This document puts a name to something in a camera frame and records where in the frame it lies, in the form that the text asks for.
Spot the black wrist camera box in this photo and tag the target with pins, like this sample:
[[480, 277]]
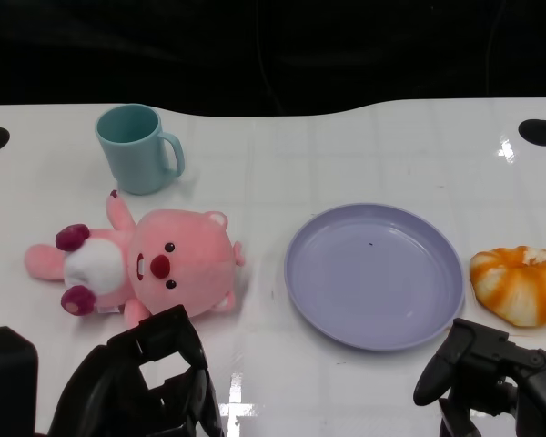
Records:
[[4, 382]]

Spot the orange white pumpkin plush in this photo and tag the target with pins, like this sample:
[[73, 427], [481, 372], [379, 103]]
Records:
[[514, 287]]

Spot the teal plastic mug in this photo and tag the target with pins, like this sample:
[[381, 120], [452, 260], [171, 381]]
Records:
[[136, 164]]

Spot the black backdrop cloth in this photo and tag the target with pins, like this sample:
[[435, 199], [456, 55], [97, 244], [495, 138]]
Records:
[[164, 45]]

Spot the purple plastic plate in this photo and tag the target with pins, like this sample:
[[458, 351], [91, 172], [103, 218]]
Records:
[[373, 282]]

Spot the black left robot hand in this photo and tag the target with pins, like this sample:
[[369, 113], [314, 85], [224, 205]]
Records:
[[118, 373]]

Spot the pink plush beaver doll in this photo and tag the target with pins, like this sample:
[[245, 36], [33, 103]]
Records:
[[182, 268]]

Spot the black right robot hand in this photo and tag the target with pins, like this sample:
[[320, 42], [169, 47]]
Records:
[[482, 359]]

